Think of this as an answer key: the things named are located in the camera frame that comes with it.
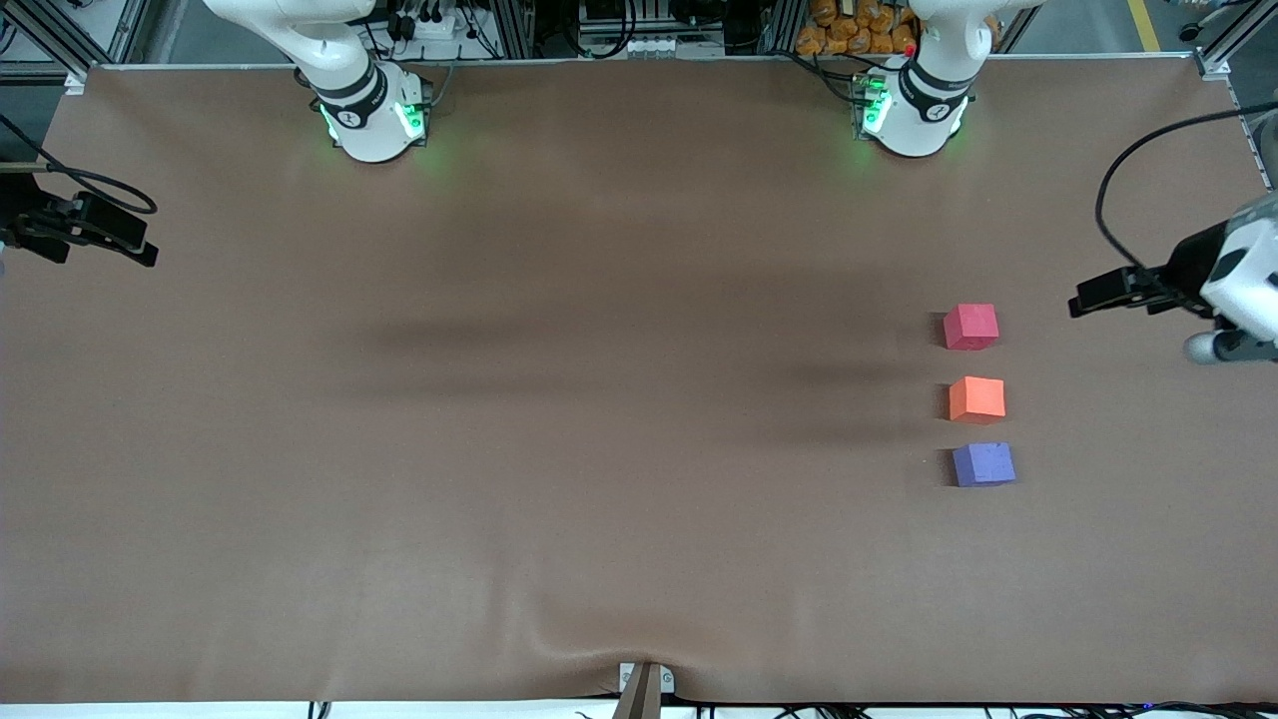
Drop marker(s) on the brown table mat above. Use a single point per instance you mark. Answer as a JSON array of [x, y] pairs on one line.
[[639, 549]]

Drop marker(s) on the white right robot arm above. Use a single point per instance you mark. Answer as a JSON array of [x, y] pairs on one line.
[[364, 120]]

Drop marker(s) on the purple foam block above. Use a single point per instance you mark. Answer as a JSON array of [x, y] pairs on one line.
[[983, 465]]

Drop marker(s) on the pile of orange bags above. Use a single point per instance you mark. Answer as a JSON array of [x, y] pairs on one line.
[[849, 30]]

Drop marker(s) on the table edge clamp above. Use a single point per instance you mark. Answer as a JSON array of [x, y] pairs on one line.
[[644, 694]]

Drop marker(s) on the white terminal strip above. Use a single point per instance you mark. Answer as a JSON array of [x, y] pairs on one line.
[[629, 45]]

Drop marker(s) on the aluminium frame profile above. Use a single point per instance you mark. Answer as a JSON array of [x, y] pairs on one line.
[[1223, 55], [70, 40]]

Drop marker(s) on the white power strip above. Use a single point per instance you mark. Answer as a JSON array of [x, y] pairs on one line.
[[434, 28]]

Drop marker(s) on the white corner bracket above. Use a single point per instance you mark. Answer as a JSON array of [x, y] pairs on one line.
[[76, 82]]

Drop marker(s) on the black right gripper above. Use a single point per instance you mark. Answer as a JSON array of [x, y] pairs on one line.
[[22, 217]]

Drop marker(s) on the red foam block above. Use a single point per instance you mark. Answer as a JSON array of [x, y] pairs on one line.
[[970, 328]]

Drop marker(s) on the orange foam block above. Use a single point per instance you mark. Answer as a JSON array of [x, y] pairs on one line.
[[976, 399]]

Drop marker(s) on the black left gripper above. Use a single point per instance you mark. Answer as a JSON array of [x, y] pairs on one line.
[[1184, 267]]

